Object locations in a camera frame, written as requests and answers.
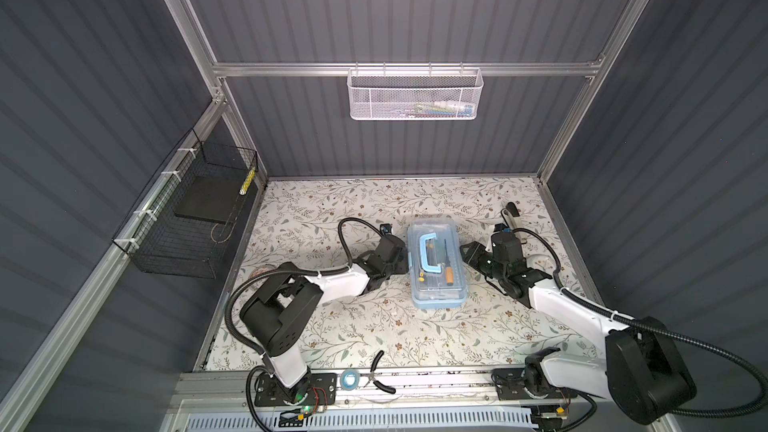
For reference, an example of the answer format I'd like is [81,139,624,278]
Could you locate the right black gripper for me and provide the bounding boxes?
[458,240,505,283]

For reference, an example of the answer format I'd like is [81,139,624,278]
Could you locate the yellow handle screwdriver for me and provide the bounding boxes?
[443,255,455,286]

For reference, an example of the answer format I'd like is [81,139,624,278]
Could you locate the blue plastic tool box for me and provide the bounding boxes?
[412,289,468,310]

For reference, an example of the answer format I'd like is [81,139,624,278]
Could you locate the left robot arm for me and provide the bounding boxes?
[227,234,408,395]

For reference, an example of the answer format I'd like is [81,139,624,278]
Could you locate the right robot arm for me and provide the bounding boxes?
[460,231,697,425]

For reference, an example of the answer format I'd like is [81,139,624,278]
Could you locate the black silver stapler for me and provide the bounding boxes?
[501,202,521,229]

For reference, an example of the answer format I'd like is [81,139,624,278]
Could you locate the clear tape roll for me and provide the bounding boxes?
[249,269,271,279]

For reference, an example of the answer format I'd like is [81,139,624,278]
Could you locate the blue tape roll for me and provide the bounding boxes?
[339,369,360,391]

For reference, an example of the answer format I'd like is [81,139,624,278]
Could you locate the white ventilated front panel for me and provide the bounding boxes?
[182,406,535,432]

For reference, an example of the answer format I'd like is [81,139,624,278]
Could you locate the black foam pad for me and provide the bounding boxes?
[174,176,240,224]

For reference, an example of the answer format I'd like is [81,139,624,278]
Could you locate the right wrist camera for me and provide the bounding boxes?
[493,223,513,234]

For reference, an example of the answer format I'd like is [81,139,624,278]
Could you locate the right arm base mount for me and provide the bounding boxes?
[491,366,577,400]

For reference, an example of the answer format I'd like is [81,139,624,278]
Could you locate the black handled pliers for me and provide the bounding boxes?
[362,349,397,396]

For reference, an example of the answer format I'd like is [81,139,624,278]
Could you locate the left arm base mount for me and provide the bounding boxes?
[253,372,338,408]

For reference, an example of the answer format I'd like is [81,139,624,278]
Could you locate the right black corrugated cable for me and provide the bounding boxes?
[512,226,768,419]

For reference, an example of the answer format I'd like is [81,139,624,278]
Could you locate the black corrugated cable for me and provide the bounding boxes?
[512,226,768,419]
[223,217,385,356]

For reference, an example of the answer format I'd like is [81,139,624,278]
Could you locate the white wire wall basket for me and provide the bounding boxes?
[346,67,484,121]

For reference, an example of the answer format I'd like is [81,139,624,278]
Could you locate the left black corrugated cable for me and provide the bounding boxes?
[223,217,385,356]

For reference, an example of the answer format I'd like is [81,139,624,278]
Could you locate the black wire wall basket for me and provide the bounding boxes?
[113,132,259,279]

